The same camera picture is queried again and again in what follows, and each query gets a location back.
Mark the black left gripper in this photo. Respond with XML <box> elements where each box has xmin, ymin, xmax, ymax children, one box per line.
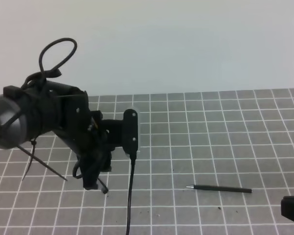
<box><xmin>39</xmin><ymin>82</ymin><xmax>113</xmax><ymax>190</ymax></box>

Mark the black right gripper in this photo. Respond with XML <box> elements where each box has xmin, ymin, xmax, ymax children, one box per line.
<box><xmin>281</xmin><ymin>196</ymin><xmax>294</xmax><ymax>222</ymax></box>

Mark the black pen cap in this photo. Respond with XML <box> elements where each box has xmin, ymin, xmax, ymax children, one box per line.
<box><xmin>98</xmin><ymin>178</ymin><xmax>109</xmax><ymax>194</ymax></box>

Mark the black pen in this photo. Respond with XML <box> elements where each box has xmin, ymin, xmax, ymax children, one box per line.
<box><xmin>186</xmin><ymin>185</ymin><xmax>252</xmax><ymax>193</ymax></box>

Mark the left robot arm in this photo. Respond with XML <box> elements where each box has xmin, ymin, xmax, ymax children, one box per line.
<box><xmin>0</xmin><ymin>81</ymin><xmax>115</xmax><ymax>190</ymax></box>

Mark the grey grid tablecloth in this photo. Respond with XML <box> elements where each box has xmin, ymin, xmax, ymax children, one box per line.
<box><xmin>0</xmin><ymin>89</ymin><xmax>294</xmax><ymax>235</ymax></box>

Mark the black zip tie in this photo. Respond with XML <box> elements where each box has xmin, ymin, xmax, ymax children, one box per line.
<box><xmin>17</xmin><ymin>139</ymin><xmax>68</xmax><ymax>182</ymax></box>

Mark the black camera cable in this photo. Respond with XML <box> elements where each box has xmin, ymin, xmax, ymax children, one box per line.
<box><xmin>125</xmin><ymin>153</ymin><xmax>137</xmax><ymax>235</ymax></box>

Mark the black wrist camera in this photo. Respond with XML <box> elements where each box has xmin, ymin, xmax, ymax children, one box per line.
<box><xmin>122</xmin><ymin>109</ymin><xmax>139</xmax><ymax>158</ymax></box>

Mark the black looped cable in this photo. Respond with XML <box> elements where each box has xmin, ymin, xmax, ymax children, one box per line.
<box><xmin>22</xmin><ymin>38</ymin><xmax>78</xmax><ymax>89</ymax></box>

